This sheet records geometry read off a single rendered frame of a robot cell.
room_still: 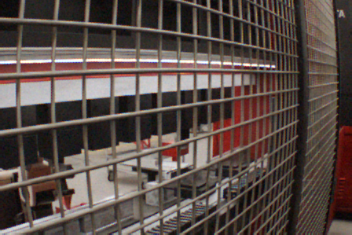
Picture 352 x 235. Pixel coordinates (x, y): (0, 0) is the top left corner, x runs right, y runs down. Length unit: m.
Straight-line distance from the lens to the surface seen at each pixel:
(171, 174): 1.82
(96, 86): 1.34
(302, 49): 0.67
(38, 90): 1.15
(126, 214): 1.56
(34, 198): 2.38
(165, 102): 1.69
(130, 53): 1.14
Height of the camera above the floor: 1.43
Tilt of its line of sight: 4 degrees down
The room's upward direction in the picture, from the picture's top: straight up
